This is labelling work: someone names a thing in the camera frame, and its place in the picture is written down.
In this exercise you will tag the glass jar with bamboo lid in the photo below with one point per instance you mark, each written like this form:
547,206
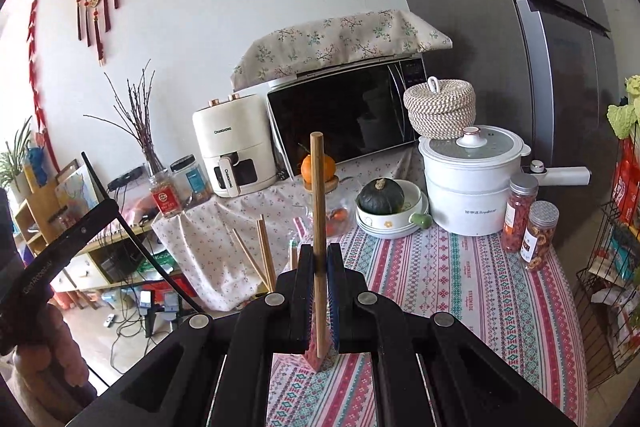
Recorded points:
332,186

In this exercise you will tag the framed painting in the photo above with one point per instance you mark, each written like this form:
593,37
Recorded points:
75,192

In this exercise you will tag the white handheld appliance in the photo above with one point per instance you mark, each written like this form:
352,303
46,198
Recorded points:
565,177

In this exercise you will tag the white electric pot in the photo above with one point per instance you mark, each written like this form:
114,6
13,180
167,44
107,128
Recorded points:
465,187

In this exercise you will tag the blue label plastic jar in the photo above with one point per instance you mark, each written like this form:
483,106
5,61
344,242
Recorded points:
195,182

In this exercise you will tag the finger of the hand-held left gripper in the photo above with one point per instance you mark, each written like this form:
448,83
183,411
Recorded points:
186,296

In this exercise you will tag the pink plastic utensil holder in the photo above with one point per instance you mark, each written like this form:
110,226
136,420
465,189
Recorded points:
328,357

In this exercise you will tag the white air fryer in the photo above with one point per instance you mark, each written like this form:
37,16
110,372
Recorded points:
225,132

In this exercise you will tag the blue toy figure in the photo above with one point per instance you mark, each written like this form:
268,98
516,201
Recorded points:
36,164

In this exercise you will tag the red label plastic jar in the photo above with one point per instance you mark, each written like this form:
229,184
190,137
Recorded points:
166,202

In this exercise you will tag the jar of red dried fruit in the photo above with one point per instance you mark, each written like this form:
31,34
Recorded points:
517,217

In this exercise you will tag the jar of dried fruit rings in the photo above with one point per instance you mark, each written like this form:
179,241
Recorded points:
537,242

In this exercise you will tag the glass pot lid white knob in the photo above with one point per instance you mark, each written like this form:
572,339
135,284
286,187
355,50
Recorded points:
495,144

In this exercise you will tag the black microwave oven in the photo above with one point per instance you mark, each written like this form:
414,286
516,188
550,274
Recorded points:
340,117

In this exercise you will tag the paper-wrapped chopsticks pair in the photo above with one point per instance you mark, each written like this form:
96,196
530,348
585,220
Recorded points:
293,259

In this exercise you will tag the tangerine with stem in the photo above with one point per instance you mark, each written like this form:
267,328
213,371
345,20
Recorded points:
330,167

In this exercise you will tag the small wooden shelf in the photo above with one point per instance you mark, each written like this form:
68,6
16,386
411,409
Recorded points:
37,217

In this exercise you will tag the floral microwave cover cloth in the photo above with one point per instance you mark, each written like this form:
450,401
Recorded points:
330,37

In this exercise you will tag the glass vase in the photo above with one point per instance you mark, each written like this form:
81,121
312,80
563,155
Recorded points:
156,169

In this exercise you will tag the green leafy vegetable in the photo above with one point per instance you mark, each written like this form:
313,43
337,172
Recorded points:
622,117

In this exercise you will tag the person's left hand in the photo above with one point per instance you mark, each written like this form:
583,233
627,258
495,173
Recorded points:
65,347

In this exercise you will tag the green potted plant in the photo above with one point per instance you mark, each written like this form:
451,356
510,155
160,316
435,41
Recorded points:
12,162

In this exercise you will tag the dry branches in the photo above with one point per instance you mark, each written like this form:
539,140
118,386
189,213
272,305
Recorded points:
145,142

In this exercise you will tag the black power strip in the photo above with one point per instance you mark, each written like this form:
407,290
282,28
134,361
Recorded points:
125,179

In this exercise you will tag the green plastic bag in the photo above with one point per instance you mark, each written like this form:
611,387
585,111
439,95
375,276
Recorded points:
157,268

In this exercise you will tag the white plate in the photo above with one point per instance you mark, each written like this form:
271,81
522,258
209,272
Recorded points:
390,234

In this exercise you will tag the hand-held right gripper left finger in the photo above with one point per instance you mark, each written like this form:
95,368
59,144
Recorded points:
302,307

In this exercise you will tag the red snack packet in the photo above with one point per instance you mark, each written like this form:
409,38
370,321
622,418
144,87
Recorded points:
625,187

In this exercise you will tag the small tangerine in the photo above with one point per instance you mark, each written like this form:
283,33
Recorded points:
339,214

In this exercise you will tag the pink cloth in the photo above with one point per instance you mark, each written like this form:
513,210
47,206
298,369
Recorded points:
137,212

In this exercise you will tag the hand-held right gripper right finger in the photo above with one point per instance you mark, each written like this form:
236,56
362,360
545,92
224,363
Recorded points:
336,307

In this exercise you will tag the grey refrigerator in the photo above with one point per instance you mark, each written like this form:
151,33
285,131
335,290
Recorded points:
475,7

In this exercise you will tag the small floral print cloth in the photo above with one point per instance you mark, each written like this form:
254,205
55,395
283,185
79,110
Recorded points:
210,247

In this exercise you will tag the dark green pumpkin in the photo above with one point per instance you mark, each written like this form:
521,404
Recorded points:
380,199

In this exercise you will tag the patterned striped tablecloth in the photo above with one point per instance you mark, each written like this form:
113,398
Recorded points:
450,287

